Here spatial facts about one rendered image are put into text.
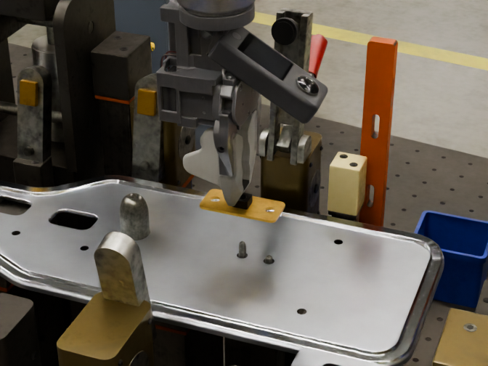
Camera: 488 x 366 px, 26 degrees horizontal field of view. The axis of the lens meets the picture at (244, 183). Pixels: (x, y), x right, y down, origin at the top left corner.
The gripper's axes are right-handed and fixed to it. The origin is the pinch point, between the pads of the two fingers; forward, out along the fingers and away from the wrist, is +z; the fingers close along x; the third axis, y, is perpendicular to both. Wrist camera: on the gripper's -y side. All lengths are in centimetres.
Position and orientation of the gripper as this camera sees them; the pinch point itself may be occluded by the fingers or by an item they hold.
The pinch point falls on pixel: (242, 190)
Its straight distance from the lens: 108.4
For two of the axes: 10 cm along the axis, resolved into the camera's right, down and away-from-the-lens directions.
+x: -3.5, 4.9, -8.0
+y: -9.4, -1.6, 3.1
